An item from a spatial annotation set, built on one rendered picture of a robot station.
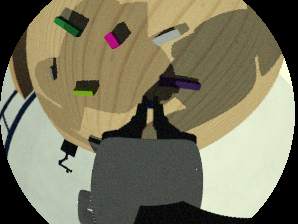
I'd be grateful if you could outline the small magenta block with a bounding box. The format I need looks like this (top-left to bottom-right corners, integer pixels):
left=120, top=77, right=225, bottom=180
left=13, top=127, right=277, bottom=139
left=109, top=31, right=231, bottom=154
left=104, top=32, right=121, bottom=49

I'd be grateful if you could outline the purple rod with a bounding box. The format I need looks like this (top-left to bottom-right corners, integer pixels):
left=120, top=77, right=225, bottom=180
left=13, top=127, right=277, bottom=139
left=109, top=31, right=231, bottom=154
left=159, top=76, right=201, bottom=91

